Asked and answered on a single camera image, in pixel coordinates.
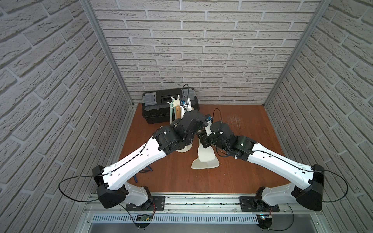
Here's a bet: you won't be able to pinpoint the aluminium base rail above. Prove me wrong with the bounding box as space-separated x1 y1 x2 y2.
84 193 321 224

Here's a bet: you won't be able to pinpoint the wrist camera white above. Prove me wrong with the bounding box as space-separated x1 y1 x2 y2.
179 97 193 113
205 114 213 136

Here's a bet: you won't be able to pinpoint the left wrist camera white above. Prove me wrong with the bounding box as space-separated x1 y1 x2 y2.
179 97 193 113

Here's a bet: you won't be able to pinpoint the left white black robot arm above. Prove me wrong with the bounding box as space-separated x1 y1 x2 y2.
91 110 212 209

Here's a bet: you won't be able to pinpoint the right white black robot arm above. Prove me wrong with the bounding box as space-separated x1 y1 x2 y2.
198 114 327 211

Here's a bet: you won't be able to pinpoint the cream spoon green handle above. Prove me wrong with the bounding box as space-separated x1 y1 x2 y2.
168 97 175 123

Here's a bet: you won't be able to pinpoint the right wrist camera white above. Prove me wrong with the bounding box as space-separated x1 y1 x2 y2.
205 114 213 136

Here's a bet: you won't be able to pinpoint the cream spatula wooden handle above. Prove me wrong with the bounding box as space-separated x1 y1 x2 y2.
199 146 220 169

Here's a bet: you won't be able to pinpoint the cream utensil rack stand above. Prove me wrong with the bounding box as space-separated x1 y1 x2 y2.
167 95 193 153

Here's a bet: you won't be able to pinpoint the black plastic toolbox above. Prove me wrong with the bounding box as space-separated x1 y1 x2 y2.
142 87 200 124

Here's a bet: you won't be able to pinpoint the cream spatula green handle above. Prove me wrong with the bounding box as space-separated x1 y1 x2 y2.
191 140 209 170

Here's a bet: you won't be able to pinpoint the blue handled pliers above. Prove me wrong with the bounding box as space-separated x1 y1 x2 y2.
133 166 153 183

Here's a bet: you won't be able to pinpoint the cream ladle wooden handle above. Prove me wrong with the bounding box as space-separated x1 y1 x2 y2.
174 106 182 119

